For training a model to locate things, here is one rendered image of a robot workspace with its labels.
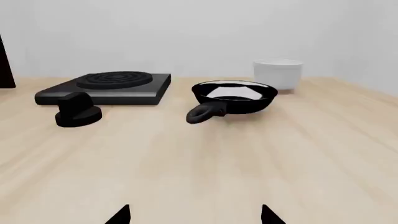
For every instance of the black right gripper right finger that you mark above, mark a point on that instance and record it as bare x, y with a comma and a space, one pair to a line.
270, 217

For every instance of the dark cabinet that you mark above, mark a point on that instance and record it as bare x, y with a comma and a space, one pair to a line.
4, 67

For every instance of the white bowl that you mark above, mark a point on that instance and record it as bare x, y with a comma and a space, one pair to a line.
277, 73

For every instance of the black frying pan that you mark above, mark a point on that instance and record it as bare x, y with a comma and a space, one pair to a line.
236, 99

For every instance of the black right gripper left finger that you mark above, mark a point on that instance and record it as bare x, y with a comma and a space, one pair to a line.
122, 217

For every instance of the black stove knob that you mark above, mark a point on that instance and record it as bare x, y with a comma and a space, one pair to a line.
77, 110

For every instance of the black stove plate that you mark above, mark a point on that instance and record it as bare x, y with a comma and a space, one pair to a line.
105, 89

